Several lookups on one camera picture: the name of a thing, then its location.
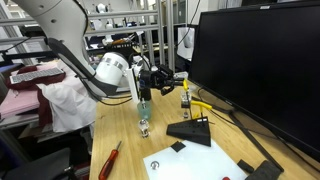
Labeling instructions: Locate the thin black monitor cable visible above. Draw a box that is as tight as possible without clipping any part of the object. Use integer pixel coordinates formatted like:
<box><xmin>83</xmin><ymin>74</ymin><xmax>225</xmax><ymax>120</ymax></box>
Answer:
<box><xmin>197</xmin><ymin>86</ymin><xmax>320</xmax><ymax>174</ymax></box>

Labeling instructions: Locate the grey computer keyboard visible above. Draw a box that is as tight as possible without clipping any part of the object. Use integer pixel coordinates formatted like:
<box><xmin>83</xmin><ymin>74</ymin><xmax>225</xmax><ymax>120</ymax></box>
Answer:
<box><xmin>9</xmin><ymin>67</ymin><xmax>65</xmax><ymax>85</ymax></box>

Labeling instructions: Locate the large black computer monitor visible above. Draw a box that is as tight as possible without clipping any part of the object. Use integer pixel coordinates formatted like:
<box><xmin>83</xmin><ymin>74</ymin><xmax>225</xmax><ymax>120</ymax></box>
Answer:
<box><xmin>187</xmin><ymin>0</ymin><xmax>320</xmax><ymax>163</ymax></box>

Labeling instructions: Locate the long yellow T-handle hex key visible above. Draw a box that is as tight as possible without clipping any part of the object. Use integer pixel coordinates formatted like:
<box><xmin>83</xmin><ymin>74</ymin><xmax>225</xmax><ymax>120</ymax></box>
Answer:
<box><xmin>181</xmin><ymin>78</ymin><xmax>192</xmax><ymax>103</ymax></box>

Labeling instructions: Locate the small black square pad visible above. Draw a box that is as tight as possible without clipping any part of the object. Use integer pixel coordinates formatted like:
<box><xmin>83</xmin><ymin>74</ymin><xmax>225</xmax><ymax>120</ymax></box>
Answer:
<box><xmin>170</xmin><ymin>140</ymin><xmax>187</xmax><ymax>153</ymax></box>

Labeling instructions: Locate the black wire basket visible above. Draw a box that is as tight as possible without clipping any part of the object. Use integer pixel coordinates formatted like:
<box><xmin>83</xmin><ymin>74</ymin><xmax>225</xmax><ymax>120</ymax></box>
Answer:
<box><xmin>113</xmin><ymin>42</ymin><xmax>135</xmax><ymax>56</ymax></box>

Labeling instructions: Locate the pink cloth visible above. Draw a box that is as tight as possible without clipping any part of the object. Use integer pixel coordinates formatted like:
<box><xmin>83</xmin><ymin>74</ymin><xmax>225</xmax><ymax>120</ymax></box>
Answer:
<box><xmin>0</xmin><ymin>62</ymin><xmax>42</xmax><ymax>118</ymax></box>

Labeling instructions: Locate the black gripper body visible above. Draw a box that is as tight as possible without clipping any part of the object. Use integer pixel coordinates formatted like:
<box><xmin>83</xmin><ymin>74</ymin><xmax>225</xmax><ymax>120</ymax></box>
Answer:
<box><xmin>139</xmin><ymin>65</ymin><xmax>173</xmax><ymax>91</ymax></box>

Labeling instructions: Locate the red-handled screwdriver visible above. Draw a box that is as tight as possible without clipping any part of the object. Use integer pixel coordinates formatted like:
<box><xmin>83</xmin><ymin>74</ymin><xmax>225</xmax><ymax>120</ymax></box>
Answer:
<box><xmin>97</xmin><ymin>140</ymin><xmax>123</xmax><ymax>180</ymax></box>

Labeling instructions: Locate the dark grey office chair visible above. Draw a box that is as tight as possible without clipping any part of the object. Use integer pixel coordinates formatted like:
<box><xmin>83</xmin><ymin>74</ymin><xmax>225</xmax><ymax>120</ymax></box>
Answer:
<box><xmin>0</xmin><ymin>129</ymin><xmax>80</xmax><ymax>180</ymax></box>

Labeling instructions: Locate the black horizontal bar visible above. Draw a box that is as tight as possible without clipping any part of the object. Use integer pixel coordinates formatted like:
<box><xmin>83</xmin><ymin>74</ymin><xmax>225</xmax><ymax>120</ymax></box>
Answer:
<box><xmin>0</xmin><ymin>49</ymin><xmax>60</xmax><ymax>68</ymax></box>

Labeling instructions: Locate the teal plastic cup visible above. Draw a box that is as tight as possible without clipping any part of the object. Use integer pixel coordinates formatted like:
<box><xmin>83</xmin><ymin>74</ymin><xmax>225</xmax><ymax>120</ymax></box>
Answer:
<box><xmin>136</xmin><ymin>99</ymin><xmax>153</xmax><ymax>121</ymax></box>

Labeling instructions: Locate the maroon cloth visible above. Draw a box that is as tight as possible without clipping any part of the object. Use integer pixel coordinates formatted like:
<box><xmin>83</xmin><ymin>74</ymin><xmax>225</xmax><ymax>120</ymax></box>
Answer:
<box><xmin>5</xmin><ymin>64</ymin><xmax>67</xmax><ymax>128</ymax></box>

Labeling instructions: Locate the small clear glass bottle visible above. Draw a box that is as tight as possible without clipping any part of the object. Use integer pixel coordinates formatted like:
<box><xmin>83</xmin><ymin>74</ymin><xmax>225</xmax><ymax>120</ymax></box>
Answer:
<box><xmin>137</xmin><ymin>118</ymin><xmax>151</xmax><ymax>140</ymax></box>

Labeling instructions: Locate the black monitor stand leg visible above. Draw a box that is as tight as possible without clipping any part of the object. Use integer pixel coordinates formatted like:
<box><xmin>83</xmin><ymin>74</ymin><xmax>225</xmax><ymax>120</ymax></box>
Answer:
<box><xmin>190</xmin><ymin>95</ymin><xmax>285</xmax><ymax>173</ymax></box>

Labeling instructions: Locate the white sheet mat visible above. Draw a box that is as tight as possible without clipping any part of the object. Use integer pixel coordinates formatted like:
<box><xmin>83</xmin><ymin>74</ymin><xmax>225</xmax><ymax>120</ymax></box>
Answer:
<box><xmin>143</xmin><ymin>137</ymin><xmax>248</xmax><ymax>180</ymax></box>

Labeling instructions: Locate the white cloth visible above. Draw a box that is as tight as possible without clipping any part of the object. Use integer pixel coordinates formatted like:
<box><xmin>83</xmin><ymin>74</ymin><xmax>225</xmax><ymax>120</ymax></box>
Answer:
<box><xmin>35</xmin><ymin>58</ymin><xmax>101</xmax><ymax>134</ymax></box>

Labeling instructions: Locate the black triangular tool rack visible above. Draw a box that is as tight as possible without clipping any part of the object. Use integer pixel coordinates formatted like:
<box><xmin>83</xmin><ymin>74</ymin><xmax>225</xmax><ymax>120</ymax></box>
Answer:
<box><xmin>165</xmin><ymin>116</ymin><xmax>212</xmax><ymax>148</ymax></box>

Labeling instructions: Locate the black foam block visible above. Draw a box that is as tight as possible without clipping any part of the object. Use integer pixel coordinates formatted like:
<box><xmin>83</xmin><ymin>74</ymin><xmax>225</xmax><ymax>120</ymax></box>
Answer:
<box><xmin>244</xmin><ymin>159</ymin><xmax>283</xmax><ymax>180</ymax></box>

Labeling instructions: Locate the small black block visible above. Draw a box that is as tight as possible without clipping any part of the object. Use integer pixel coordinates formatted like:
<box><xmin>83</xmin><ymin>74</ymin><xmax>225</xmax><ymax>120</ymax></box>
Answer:
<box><xmin>236</xmin><ymin>158</ymin><xmax>255</xmax><ymax>174</ymax></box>

